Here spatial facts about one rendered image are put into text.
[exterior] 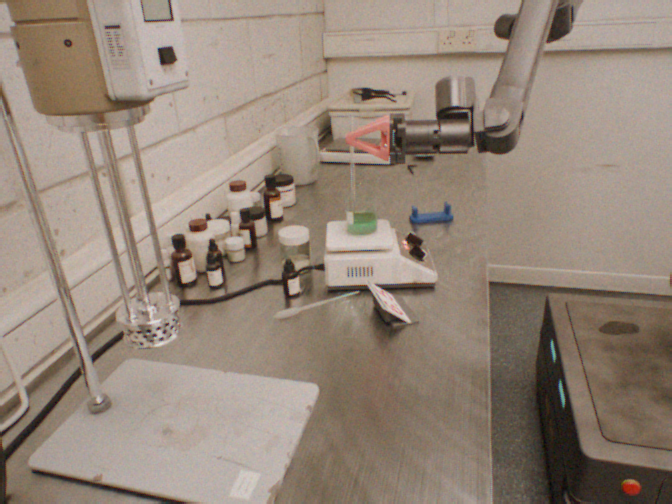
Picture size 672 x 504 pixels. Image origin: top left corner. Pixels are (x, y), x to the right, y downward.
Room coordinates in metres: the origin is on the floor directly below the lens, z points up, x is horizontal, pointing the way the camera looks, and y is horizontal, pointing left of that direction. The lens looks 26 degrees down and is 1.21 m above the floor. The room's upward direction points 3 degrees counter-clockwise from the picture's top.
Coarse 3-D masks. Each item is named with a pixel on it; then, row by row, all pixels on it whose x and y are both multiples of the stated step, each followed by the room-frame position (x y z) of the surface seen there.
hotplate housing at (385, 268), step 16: (336, 256) 0.79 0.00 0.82; (352, 256) 0.79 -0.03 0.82; (368, 256) 0.79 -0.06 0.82; (384, 256) 0.79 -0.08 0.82; (400, 256) 0.79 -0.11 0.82; (336, 272) 0.79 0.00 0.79; (352, 272) 0.79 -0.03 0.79; (368, 272) 0.79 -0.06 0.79; (384, 272) 0.79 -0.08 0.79; (400, 272) 0.79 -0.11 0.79; (416, 272) 0.78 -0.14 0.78; (432, 272) 0.79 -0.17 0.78; (336, 288) 0.79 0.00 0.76; (352, 288) 0.79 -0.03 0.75; (368, 288) 0.79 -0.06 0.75
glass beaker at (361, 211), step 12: (348, 192) 0.88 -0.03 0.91; (360, 192) 0.89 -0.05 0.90; (372, 192) 0.88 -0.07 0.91; (348, 204) 0.84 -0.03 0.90; (360, 204) 0.83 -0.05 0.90; (372, 204) 0.83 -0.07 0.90; (348, 216) 0.84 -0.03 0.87; (360, 216) 0.83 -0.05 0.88; (372, 216) 0.83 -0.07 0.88; (348, 228) 0.84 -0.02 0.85; (360, 228) 0.83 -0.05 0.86; (372, 228) 0.83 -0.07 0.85
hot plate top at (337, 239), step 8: (328, 224) 0.90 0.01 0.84; (336, 224) 0.90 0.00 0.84; (344, 224) 0.89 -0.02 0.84; (384, 224) 0.88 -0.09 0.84; (328, 232) 0.86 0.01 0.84; (336, 232) 0.86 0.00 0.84; (344, 232) 0.86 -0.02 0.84; (384, 232) 0.85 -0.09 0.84; (328, 240) 0.82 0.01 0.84; (336, 240) 0.82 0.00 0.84; (344, 240) 0.82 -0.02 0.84; (352, 240) 0.82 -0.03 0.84; (360, 240) 0.82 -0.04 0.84; (368, 240) 0.81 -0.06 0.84; (376, 240) 0.81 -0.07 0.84; (384, 240) 0.81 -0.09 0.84; (392, 240) 0.81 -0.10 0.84; (328, 248) 0.80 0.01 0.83; (336, 248) 0.79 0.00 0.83; (344, 248) 0.79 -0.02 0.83; (352, 248) 0.79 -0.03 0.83; (360, 248) 0.79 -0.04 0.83; (368, 248) 0.79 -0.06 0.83; (376, 248) 0.79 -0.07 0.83; (384, 248) 0.79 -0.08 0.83
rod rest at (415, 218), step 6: (444, 204) 1.13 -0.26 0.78; (414, 210) 1.10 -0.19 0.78; (444, 210) 1.13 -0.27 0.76; (450, 210) 1.10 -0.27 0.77; (414, 216) 1.10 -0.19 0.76; (420, 216) 1.11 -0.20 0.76; (426, 216) 1.10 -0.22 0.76; (432, 216) 1.10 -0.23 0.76; (438, 216) 1.10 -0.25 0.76; (444, 216) 1.10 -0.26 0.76; (450, 216) 1.10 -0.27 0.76; (414, 222) 1.09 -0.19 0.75; (420, 222) 1.09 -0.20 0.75
